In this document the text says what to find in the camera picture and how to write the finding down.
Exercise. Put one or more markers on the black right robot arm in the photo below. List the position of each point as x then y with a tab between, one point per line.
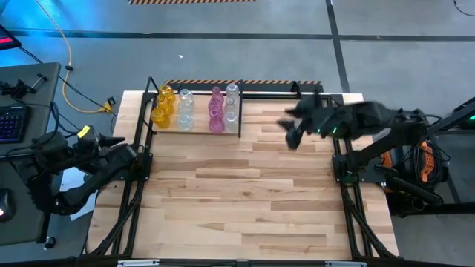
371	118

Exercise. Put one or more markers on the small clear fluted vase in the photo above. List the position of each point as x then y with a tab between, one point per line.
185	121

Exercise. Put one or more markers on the clear bulbous ribbed vase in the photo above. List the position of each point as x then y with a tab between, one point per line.
230	106

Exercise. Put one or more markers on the black keyboard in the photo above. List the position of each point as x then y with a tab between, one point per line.
13	124

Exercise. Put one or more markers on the tall pink ribbed vase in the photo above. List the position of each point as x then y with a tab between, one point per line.
214	107

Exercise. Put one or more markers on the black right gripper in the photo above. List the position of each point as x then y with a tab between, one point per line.
315	118

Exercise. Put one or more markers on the grey desk top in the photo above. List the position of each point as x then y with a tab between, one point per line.
41	92
26	233

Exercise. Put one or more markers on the tall clear textured cylinder vase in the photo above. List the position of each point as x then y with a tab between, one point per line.
232	92

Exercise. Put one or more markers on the black computer mouse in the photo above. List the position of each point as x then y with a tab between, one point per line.
5	205

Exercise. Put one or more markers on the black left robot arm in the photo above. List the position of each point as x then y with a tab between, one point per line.
104	170

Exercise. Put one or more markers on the black metal shelf frame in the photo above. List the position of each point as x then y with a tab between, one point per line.
240	126

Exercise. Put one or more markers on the white paper sheet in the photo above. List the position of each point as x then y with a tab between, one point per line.
70	180

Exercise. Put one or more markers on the black corner bracket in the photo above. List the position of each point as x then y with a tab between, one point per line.
338	98

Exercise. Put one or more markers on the clear crosshatched jar vase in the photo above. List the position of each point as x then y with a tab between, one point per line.
231	119

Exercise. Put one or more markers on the black orange equipment case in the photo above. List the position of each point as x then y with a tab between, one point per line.
426	159

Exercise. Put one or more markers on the black aluminium frame rail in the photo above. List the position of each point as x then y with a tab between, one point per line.
361	226
349	226
119	230
134	230

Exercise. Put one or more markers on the small pink bulbous vase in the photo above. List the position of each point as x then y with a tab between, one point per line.
217	94

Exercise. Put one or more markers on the yellow ribbed jar vase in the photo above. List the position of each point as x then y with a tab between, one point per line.
165	103

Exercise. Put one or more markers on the silver metal bracket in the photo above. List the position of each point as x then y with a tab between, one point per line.
345	264
137	263

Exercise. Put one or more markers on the black front frame bar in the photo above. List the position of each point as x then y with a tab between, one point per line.
237	264

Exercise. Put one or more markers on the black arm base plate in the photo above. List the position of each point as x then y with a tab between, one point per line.
375	176
144	167

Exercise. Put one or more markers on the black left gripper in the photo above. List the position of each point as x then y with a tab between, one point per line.
89	146

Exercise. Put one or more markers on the yellow cylinder bottle vase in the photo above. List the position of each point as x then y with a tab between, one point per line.
167	91

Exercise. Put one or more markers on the tablet with pink screen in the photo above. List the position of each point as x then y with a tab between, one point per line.
7	39

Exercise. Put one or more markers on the black clamp tool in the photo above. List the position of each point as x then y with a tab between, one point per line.
16	90

